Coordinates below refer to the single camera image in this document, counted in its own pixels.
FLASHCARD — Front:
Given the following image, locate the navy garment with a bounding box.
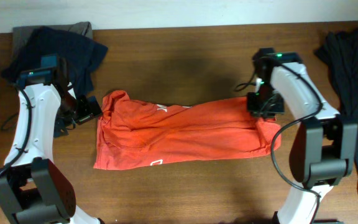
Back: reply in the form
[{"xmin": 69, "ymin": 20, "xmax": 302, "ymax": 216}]
[{"xmin": 1, "ymin": 26, "xmax": 109, "ymax": 97}]

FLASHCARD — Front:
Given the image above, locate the red soccer t-shirt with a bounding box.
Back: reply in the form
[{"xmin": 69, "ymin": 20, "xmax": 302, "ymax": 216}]
[{"xmin": 94, "ymin": 90, "xmax": 281, "ymax": 170}]

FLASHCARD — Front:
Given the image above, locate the grey garment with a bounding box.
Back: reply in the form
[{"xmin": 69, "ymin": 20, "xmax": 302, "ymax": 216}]
[{"xmin": 12, "ymin": 22, "xmax": 93, "ymax": 59}]

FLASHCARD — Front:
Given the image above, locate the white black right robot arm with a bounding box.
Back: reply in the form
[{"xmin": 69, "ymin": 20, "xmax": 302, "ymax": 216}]
[{"xmin": 247, "ymin": 48, "xmax": 358, "ymax": 224}]

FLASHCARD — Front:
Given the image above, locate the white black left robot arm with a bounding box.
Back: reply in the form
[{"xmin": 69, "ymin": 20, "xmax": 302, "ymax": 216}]
[{"xmin": 0, "ymin": 68, "xmax": 102, "ymax": 223}]

